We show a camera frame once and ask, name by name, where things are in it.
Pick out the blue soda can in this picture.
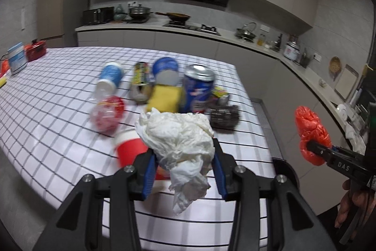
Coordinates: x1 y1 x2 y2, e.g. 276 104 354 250
179 64 215 113

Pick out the black gas stove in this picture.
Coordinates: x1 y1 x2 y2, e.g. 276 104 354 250
163 21 221 36

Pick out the cutting board leaning on wall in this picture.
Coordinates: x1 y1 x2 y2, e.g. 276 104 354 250
334 64 359 101

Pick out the refrigerator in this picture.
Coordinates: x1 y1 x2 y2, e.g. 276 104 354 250
36 0 89 48

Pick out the yellow sponge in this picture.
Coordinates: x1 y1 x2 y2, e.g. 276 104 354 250
145 85 182 113

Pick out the crushed dark snack wrapper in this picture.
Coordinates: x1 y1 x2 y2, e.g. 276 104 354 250
208 85 240 129

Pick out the white rice cooker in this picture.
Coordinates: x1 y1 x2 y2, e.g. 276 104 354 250
283 35 300 61

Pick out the green ceramic gourd vase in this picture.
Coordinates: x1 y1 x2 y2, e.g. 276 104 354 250
114 4 127 22

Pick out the woven basket on wall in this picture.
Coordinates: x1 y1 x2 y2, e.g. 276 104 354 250
329 56 342 78

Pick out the black lidded wok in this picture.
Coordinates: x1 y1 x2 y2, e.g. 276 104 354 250
128 4 151 21

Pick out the white tissue paper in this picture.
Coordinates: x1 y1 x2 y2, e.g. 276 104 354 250
135 108 215 215

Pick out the red lidded pot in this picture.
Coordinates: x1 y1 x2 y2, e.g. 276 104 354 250
24 39 47 62

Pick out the frying pan with handle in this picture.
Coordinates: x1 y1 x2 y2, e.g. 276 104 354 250
155 12 191 23

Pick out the person's right hand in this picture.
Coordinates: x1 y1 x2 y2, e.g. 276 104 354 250
335 180 374 228

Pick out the blue white patterned paper cup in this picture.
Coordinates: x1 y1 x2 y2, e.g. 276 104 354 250
93 62 124 101

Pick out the checkered white tablecloth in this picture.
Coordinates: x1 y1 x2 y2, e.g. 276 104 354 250
0 46 279 251

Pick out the blue white tissue box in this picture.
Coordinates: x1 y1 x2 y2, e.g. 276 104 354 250
6 43 27 75

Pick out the black microwave oven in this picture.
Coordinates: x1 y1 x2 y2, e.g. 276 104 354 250
82 6 114 25

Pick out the red paper cup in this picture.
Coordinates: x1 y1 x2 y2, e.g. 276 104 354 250
113 129 172 181

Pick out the red plastic bag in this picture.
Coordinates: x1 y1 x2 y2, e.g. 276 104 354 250
294 106 332 166

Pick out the clear cup red lid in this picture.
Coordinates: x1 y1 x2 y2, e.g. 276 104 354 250
90 96 125 133

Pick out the yellow green drink can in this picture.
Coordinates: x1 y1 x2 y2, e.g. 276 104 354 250
130 62 152 104

